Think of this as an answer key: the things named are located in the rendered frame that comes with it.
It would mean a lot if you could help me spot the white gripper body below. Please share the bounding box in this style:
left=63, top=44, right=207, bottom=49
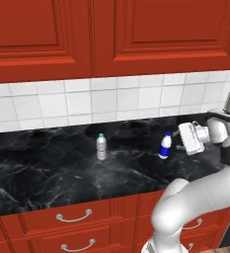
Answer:
left=178, top=122, right=206, bottom=156

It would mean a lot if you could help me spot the white water bottle blue label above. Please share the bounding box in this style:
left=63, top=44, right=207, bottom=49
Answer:
left=158, top=131, right=174, bottom=160

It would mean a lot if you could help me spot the red drawer front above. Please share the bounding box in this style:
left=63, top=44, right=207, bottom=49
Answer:
left=136, top=189, right=230, bottom=239
left=25, top=218, right=138, bottom=253
left=0, top=195, right=140, bottom=240
left=133, top=226, right=227, bottom=253

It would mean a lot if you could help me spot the clear water bottle teal cap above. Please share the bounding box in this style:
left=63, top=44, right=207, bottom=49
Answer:
left=96, top=132, right=108, bottom=161

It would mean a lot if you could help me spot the red wall cupboard door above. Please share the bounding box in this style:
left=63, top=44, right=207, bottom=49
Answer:
left=0, top=0, right=95, bottom=84
left=92, top=0, right=230, bottom=79

